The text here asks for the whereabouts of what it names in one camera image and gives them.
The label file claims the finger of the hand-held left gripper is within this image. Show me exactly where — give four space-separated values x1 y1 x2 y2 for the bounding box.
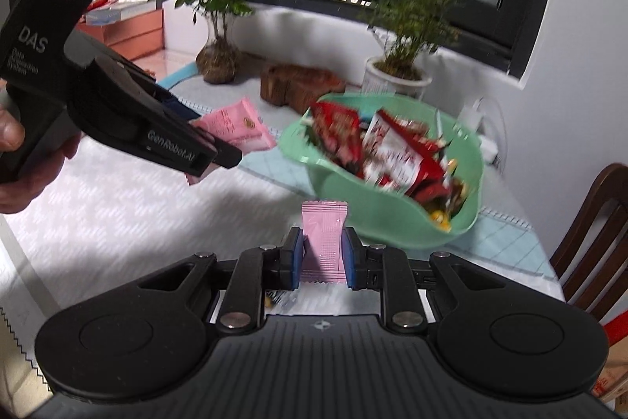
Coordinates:
194 128 245 170
155 86 203 122

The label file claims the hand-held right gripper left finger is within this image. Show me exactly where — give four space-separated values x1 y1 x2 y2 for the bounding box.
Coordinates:
137 227 302 334

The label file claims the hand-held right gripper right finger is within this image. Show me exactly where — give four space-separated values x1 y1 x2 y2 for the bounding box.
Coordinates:
342 227 508 334

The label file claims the small plain pink packet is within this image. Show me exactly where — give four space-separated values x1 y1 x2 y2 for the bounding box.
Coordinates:
301 200 349 285

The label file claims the pink snack packet with logo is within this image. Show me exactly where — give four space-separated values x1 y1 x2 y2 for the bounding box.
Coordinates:
184 97 278 188

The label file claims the green plastic bowl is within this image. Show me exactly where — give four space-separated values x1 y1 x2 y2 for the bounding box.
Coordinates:
279 92 486 250

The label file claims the red snack packet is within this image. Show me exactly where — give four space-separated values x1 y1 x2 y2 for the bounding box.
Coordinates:
310 101 366 169

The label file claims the red and white snack bag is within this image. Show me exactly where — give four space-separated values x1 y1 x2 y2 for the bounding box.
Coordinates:
365 107 445 194

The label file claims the person's left hand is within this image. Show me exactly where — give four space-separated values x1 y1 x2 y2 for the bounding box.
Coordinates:
0 106 82 214

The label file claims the light blue flat box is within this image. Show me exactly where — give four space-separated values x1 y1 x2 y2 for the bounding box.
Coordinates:
84 2 150 26

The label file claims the orange box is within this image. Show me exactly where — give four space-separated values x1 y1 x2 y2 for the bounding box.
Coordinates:
76 9 165 61

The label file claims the white patterned tablecloth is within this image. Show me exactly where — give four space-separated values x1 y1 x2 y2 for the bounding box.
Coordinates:
0 60 565 351

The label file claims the plant in white pot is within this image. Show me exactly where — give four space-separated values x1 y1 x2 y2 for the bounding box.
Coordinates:
356 0 484 101

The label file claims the dark wooden chair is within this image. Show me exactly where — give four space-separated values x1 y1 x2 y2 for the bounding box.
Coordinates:
549 163 628 326

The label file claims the red and brown paper bag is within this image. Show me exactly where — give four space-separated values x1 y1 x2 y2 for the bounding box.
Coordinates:
591 316 628 405

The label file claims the white charger with cable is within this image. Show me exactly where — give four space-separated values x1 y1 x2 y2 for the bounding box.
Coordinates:
461 97 501 165

